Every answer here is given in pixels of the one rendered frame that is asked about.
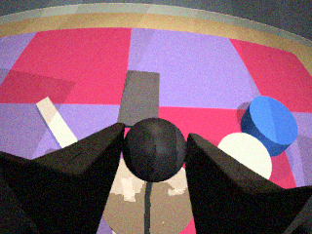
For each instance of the dark grey rectangular block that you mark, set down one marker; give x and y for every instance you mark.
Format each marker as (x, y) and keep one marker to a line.
(140, 99)

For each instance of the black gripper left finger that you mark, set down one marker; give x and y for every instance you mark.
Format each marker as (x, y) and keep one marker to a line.
(65, 191)

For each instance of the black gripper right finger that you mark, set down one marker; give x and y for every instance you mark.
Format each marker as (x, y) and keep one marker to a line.
(229, 198)

